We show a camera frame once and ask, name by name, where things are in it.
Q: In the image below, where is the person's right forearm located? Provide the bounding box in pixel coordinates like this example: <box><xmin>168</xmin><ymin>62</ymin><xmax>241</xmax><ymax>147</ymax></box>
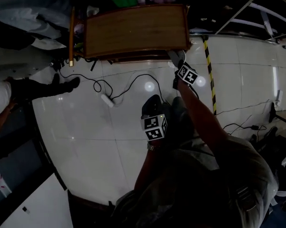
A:
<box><xmin>177</xmin><ymin>79</ymin><xmax>230</xmax><ymax>143</ymax></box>

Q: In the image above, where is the metal shelf cart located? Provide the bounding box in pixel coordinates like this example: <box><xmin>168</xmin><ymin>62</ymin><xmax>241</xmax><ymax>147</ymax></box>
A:
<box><xmin>213</xmin><ymin>0</ymin><xmax>286</xmax><ymax>45</ymax></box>

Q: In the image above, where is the person's left forearm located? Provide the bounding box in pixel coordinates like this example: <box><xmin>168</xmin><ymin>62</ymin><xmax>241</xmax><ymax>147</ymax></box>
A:
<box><xmin>134</xmin><ymin>140</ymin><xmax>167</xmax><ymax>193</ymax></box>

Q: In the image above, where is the black charger with cable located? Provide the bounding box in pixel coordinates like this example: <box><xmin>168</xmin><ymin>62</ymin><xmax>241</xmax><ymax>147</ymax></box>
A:
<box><xmin>222</xmin><ymin>114</ymin><xmax>268</xmax><ymax>137</ymax></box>

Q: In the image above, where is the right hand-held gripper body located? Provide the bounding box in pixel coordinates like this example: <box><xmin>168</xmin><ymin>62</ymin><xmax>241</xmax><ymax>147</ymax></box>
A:
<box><xmin>173</xmin><ymin>60</ymin><xmax>200</xmax><ymax>90</ymax></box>

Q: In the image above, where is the white power strip with cable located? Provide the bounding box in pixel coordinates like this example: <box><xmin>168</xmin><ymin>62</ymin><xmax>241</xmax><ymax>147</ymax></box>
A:
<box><xmin>58</xmin><ymin>66</ymin><xmax>172</xmax><ymax>105</ymax></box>

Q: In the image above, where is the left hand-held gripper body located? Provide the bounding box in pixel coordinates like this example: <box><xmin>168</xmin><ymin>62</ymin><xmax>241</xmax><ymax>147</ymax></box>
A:
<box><xmin>140</xmin><ymin>94</ymin><xmax>169</xmax><ymax>142</ymax></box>

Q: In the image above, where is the grey blue garment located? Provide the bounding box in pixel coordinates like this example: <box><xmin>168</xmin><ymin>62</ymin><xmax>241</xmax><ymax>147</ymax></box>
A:
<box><xmin>0</xmin><ymin>0</ymin><xmax>71</xmax><ymax>50</ymax></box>

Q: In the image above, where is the person's grey sweatshirt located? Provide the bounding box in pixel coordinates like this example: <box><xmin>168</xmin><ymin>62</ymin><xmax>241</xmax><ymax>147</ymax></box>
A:
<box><xmin>111</xmin><ymin>96</ymin><xmax>280</xmax><ymax>228</ymax></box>

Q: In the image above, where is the yellow black floor tape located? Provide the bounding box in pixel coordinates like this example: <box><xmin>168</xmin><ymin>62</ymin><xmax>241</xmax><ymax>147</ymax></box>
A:
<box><xmin>201</xmin><ymin>35</ymin><xmax>218</xmax><ymax>116</ymax></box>

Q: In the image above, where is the wooden pole with brass tip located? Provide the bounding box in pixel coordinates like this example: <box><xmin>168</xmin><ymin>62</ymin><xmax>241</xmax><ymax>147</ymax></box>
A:
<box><xmin>68</xmin><ymin>6</ymin><xmax>76</xmax><ymax>67</ymax></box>

